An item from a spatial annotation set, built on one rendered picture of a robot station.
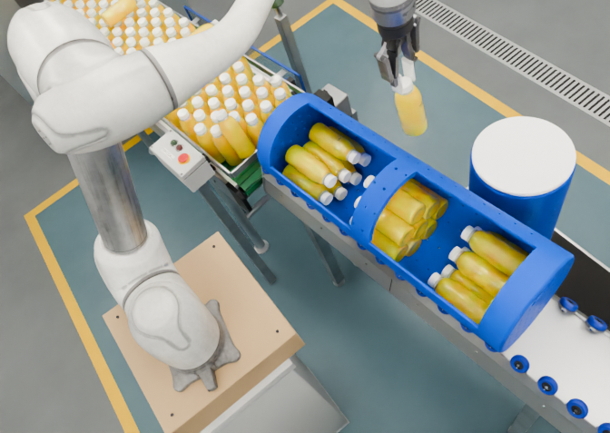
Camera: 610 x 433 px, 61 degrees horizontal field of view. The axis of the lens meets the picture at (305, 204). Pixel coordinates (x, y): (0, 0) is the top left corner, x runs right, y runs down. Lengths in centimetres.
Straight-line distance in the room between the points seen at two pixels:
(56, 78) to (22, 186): 311
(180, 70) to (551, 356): 112
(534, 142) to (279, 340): 91
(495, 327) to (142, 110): 86
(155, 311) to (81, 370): 184
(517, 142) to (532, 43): 184
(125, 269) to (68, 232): 219
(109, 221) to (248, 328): 46
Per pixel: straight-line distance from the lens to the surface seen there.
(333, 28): 369
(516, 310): 121
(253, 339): 137
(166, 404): 141
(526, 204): 158
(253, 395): 145
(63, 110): 78
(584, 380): 149
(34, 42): 89
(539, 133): 167
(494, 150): 162
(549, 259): 125
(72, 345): 307
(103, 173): 106
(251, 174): 188
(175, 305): 117
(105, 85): 78
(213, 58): 83
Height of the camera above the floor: 234
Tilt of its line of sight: 56 degrees down
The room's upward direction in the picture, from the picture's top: 25 degrees counter-clockwise
